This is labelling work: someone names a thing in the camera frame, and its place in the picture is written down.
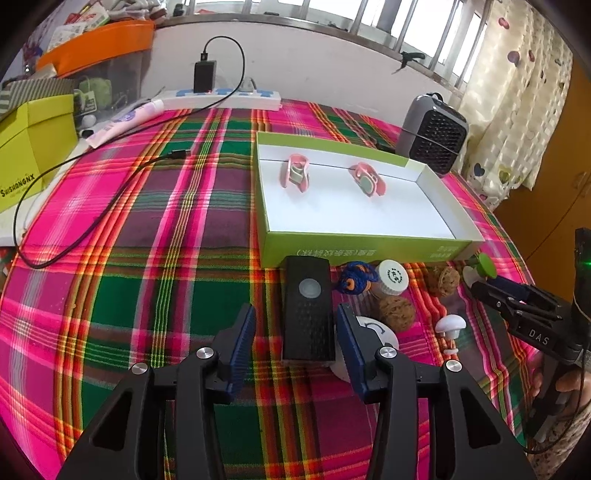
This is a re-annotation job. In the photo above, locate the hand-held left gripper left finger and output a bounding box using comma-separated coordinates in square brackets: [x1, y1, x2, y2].
[55, 302, 257, 480]

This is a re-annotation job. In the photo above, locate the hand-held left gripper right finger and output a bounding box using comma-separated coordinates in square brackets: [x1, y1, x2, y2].
[335, 302, 539, 480]

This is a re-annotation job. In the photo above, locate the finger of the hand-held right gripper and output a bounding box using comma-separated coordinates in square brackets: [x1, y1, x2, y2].
[471, 281, 559, 326]
[496, 277, 571, 319]

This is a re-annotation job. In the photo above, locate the green suction cup toy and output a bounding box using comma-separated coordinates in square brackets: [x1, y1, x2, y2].
[463, 253, 498, 289]

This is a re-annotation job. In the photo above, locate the white panda toy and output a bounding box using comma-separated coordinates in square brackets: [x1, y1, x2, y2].
[330, 315, 400, 382]

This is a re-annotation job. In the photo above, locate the brown walnut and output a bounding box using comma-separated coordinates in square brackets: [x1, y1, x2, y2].
[427, 267, 462, 297]
[379, 296, 416, 332]

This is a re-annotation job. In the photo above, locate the black bike light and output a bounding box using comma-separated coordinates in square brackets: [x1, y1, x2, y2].
[281, 255, 337, 363]

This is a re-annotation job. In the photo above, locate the green cardboard box tray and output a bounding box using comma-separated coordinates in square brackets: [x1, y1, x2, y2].
[252, 130, 485, 268]

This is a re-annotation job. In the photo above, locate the person's right forearm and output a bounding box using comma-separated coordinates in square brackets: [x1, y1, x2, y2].
[531, 406, 591, 464]

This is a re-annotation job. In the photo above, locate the person's right hand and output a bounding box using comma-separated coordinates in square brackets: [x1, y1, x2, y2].
[556, 369, 591, 407]

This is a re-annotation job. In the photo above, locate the white mushroom shaped toy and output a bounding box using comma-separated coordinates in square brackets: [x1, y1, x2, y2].
[435, 315, 467, 356]

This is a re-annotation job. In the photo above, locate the blue orange yarn charm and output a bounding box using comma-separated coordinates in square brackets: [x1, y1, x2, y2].
[339, 261, 379, 295]

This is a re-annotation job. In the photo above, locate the white capped small bottle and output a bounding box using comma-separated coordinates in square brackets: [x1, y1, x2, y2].
[373, 259, 409, 296]

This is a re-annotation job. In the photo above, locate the wooden cabinet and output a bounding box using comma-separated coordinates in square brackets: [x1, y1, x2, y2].
[494, 60, 591, 296]

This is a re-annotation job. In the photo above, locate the plaid tablecloth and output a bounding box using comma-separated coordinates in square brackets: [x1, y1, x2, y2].
[0, 97, 539, 480]

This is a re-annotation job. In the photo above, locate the pink clip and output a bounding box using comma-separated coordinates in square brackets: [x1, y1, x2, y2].
[278, 154, 311, 191]
[348, 161, 387, 198]

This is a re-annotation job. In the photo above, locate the grey mini heater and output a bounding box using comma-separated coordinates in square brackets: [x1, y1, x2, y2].
[394, 92, 469, 177]

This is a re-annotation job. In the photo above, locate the heart print curtain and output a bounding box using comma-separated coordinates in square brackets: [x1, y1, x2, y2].
[459, 0, 575, 204]

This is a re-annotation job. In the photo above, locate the white blue power strip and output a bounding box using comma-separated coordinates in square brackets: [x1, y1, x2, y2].
[157, 87, 282, 110]

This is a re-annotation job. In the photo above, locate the white pink toothpaste tube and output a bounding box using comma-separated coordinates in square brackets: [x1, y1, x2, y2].
[85, 99, 164, 149]

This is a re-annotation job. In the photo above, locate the black window clip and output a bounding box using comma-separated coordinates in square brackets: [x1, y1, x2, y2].
[392, 51, 426, 75]

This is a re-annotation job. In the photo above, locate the black charger adapter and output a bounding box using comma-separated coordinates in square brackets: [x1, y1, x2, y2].
[193, 60, 217, 94]

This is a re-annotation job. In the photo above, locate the clear plastic storage bin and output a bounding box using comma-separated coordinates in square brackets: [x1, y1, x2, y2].
[69, 46, 153, 139]

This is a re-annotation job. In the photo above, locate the yellow green cardboard box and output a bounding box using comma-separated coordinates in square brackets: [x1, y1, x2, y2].
[0, 95, 79, 215]

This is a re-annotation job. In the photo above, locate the grey striped box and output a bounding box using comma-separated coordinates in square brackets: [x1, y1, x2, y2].
[0, 78, 77, 116]

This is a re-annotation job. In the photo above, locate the orange lid storage bin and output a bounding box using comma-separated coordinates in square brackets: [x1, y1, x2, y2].
[36, 21, 155, 77]

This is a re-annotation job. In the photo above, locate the grey white cloth pile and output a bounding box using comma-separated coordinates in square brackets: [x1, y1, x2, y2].
[108, 0, 181, 24]

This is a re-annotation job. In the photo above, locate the stack of paper packets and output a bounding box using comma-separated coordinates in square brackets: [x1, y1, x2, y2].
[46, 2, 110, 52]

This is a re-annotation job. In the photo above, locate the black charging cable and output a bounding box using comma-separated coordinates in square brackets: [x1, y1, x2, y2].
[13, 36, 245, 269]

